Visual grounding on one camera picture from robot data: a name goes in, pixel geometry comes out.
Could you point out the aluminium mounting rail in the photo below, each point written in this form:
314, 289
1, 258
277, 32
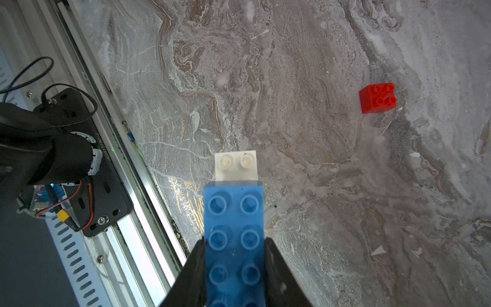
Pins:
130, 257

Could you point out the light blue long lego brick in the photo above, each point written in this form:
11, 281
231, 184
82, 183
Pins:
234, 243

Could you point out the white long lego brick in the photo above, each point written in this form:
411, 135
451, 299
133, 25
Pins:
236, 166

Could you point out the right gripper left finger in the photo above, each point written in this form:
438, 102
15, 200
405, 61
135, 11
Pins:
189, 288

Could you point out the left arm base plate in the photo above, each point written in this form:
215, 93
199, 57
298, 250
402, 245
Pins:
100, 198

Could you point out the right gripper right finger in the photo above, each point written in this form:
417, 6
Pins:
281, 287

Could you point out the red square lego brick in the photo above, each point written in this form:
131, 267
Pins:
378, 98

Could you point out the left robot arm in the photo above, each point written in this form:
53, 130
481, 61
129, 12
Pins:
34, 152

